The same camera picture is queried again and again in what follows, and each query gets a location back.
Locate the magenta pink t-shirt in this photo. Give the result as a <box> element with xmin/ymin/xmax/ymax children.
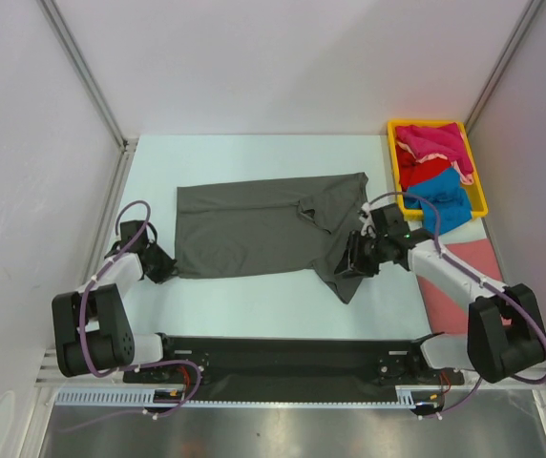
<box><xmin>396</xmin><ymin>124</ymin><xmax>473</xmax><ymax>183</ymax></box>

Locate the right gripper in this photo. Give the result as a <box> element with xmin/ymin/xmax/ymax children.
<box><xmin>333</xmin><ymin>229</ymin><xmax>389</xmax><ymax>279</ymax></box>

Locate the yellow plastic bin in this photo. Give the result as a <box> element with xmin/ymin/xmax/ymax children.
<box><xmin>388</xmin><ymin>119</ymin><xmax>489</xmax><ymax>219</ymax></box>

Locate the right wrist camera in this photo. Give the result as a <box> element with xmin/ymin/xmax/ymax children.
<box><xmin>358</xmin><ymin>201</ymin><xmax>377</xmax><ymax>239</ymax></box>

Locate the folded dusty red t-shirt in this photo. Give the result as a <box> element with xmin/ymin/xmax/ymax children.
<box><xmin>415</xmin><ymin>238</ymin><xmax>513</xmax><ymax>338</ymax></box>

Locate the right aluminium frame post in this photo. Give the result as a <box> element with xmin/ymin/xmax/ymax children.
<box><xmin>465</xmin><ymin>0</ymin><xmax>546</xmax><ymax>134</ymax></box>

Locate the blue t-shirt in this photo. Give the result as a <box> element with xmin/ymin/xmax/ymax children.
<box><xmin>407</xmin><ymin>168</ymin><xmax>472</xmax><ymax>235</ymax></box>

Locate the dark grey t-shirt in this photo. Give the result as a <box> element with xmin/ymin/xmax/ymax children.
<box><xmin>175</xmin><ymin>172</ymin><xmax>368</xmax><ymax>303</ymax></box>

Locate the white slotted cable duct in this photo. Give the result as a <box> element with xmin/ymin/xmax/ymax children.
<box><xmin>55</xmin><ymin>384</ymin><xmax>451</xmax><ymax>410</ymax></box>

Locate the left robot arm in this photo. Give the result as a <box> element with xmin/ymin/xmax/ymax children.
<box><xmin>52</xmin><ymin>220</ymin><xmax>179</xmax><ymax>382</ymax></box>

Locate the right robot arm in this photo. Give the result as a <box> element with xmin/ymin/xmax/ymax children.
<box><xmin>335</xmin><ymin>202</ymin><xmax>546</xmax><ymax>384</ymax></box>

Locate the left aluminium frame post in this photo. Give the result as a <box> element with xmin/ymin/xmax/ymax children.
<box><xmin>33</xmin><ymin>0</ymin><xmax>129</xmax><ymax>149</ymax></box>

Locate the aluminium frame post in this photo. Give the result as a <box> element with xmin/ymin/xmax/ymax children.
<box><xmin>465</xmin><ymin>0</ymin><xmax>546</xmax><ymax>134</ymax></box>
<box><xmin>33</xmin><ymin>0</ymin><xmax>129</xmax><ymax>149</ymax></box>

